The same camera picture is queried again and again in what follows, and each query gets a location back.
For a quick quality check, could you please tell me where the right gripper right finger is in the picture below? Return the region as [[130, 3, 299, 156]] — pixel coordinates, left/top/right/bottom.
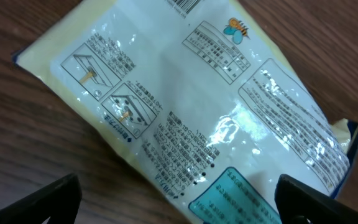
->
[[275, 174, 358, 224]]

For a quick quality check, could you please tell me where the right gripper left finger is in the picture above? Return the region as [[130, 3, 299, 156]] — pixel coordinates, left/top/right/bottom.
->
[[0, 174, 82, 224]]

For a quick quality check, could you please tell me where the yellow snack bag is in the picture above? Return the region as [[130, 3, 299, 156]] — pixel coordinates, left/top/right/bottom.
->
[[15, 0, 358, 223]]

